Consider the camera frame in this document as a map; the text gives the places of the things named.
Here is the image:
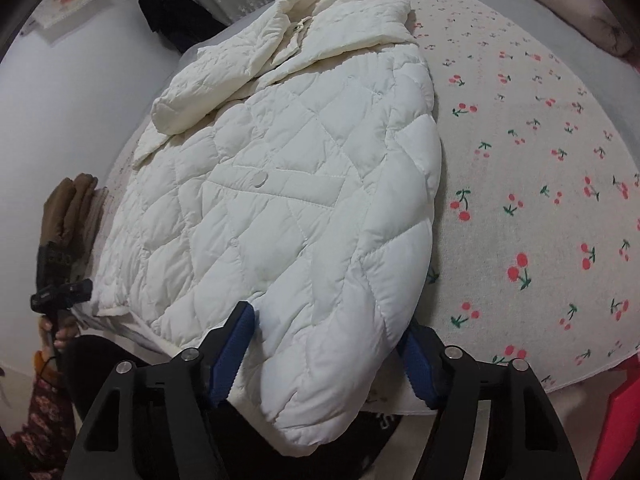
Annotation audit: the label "black hanging garment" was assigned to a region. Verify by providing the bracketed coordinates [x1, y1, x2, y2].
[138, 0, 227, 54]

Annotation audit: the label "red plastic box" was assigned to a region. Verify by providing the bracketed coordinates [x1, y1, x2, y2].
[587, 353, 639, 479]

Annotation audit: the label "red patterned trousers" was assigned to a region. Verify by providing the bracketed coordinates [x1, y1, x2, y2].
[1, 350, 76, 479]

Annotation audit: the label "white quilted hooded jacket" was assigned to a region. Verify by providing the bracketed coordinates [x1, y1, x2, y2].
[86, 0, 442, 456]

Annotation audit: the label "person's left hand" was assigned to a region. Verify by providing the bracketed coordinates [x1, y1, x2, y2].
[38, 313, 79, 353]

